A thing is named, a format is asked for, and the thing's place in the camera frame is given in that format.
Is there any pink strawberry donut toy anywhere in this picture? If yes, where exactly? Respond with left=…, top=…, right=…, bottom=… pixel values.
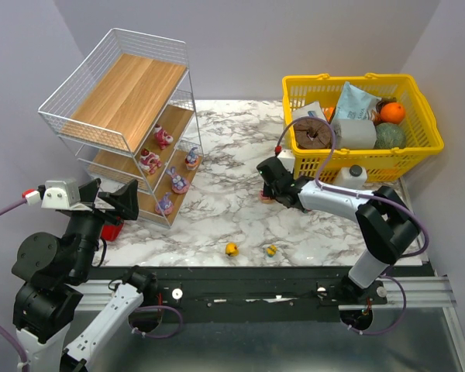
left=259, top=192, right=273, bottom=203

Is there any purple bunny pink donut toy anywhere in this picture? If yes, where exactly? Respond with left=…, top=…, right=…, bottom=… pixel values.
left=155, top=192, right=174, bottom=216

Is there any red strawberry cake toy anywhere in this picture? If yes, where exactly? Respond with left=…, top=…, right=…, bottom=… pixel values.
left=138, top=148, right=163, bottom=174

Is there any yellow minion toy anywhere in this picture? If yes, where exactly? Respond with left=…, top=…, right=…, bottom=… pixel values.
left=266, top=245, right=277, bottom=257

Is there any pink strawberry figure toy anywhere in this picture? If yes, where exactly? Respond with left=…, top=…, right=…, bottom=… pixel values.
left=153, top=124, right=174, bottom=150

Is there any purple figure orange donut toy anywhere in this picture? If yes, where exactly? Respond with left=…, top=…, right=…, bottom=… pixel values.
left=184, top=146, right=200, bottom=171

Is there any yellow duck toy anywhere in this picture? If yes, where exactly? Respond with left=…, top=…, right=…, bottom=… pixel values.
left=225, top=243, right=239, bottom=257

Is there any yellow plastic basket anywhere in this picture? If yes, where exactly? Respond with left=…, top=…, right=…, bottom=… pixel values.
left=282, top=73, right=444, bottom=183

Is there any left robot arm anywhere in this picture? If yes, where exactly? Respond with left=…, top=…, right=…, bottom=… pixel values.
left=12, top=178, right=157, bottom=371

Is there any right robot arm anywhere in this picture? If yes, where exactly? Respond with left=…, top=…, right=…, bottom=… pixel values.
left=257, top=157, right=422, bottom=300

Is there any red bell pepper toy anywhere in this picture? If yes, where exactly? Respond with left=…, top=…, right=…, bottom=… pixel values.
left=101, top=222, right=124, bottom=242

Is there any brown chocolate donut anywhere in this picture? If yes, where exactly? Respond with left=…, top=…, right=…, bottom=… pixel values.
left=293, top=117, right=332, bottom=150

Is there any white bottle grey cap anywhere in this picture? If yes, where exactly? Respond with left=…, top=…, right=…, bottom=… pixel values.
left=333, top=164, right=367, bottom=190

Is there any white tissue packet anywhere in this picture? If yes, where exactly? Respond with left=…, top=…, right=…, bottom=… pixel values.
left=291, top=102, right=327, bottom=123

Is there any white paper roll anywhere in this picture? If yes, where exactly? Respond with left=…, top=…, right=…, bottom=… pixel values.
left=331, top=119, right=376, bottom=150

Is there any light blue snack bag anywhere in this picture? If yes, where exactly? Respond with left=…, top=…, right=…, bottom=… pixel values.
left=333, top=81, right=381, bottom=121

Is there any green melon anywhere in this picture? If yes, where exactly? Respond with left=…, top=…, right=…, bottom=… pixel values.
left=374, top=122, right=407, bottom=150

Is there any orange fruit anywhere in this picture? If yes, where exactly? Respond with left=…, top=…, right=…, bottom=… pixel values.
left=380, top=102, right=406, bottom=125

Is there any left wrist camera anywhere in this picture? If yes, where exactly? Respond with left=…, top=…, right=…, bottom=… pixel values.
left=22, top=178, right=81, bottom=211

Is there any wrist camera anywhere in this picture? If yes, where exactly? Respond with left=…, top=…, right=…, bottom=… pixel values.
left=22, top=178, right=81, bottom=211
left=274, top=146, right=295, bottom=173

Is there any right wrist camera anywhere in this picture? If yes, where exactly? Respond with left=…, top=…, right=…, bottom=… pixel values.
left=274, top=146, right=295, bottom=173

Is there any white wire wooden shelf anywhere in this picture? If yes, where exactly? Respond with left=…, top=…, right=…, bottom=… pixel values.
left=38, top=28, right=204, bottom=228

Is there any black mounting rail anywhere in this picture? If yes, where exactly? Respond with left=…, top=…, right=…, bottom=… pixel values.
left=84, top=266, right=458, bottom=325

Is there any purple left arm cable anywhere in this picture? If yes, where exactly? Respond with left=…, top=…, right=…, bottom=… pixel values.
left=0, top=193, right=34, bottom=372

